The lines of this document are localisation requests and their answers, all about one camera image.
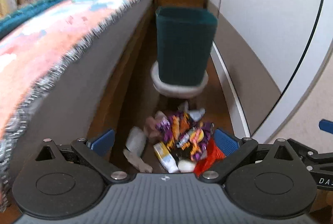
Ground red plastic bag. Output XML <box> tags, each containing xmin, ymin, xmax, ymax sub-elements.
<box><xmin>194</xmin><ymin>139</ymin><xmax>226</xmax><ymax>177</ymax></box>

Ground purple Lays chips bag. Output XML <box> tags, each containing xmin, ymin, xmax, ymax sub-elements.
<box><xmin>156</xmin><ymin>111</ymin><xmax>214</xmax><ymax>162</ymax></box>

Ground pink mesh bath sponge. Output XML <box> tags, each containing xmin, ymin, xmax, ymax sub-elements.
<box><xmin>143</xmin><ymin>111</ymin><xmax>166</xmax><ymax>143</ymax></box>

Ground dark teal trash bin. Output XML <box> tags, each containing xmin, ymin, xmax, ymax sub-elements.
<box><xmin>156</xmin><ymin>6</ymin><xmax>218</xmax><ymax>86</ymax></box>

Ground white tissue piece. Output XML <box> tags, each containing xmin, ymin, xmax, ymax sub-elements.
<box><xmin>123</xmin><ymin>149</ymin><xmax>153</xmax><ymax>173</ymax></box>

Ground white crumpled paper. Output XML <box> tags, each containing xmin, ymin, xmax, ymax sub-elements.
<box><xmin>125</xmin><ymin>126</ymin><xmax>147</xmax><ymax>157</ymax></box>

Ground white round small object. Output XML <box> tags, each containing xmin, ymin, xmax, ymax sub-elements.
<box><xmin>178</xmin><ymin>159</ymin><xmax>196</xmax><ymax>173</ymax></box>

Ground yellow white small carton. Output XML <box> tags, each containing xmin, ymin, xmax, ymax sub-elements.
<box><xmin>153</xmin><ymin>142</ymin><xmax>179</xmax><ymax>173</ymax></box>

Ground white wardrobe door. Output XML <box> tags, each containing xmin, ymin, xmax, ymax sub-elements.
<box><xmin>208</xmin><ymin>0</ymin><xmax>323</xmax><ymax>136</ymax></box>

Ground white round bin base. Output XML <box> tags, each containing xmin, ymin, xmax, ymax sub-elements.
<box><xmin>151</xmin><ymin>61</ymin><xmax>209</xmax><ymax>99</ymax></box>

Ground colourful fringed bed blanket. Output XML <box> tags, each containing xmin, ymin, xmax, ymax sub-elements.
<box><xmin>1</xmin><ymin>0</ymin><xmax>141</xmax><ymax>210</ymax></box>

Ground bed with grey frame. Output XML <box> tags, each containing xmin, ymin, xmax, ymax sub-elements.
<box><xmin>0</xmin><ymin>0</ymin><xmax>157</xmax><ymax>188</ymax></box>

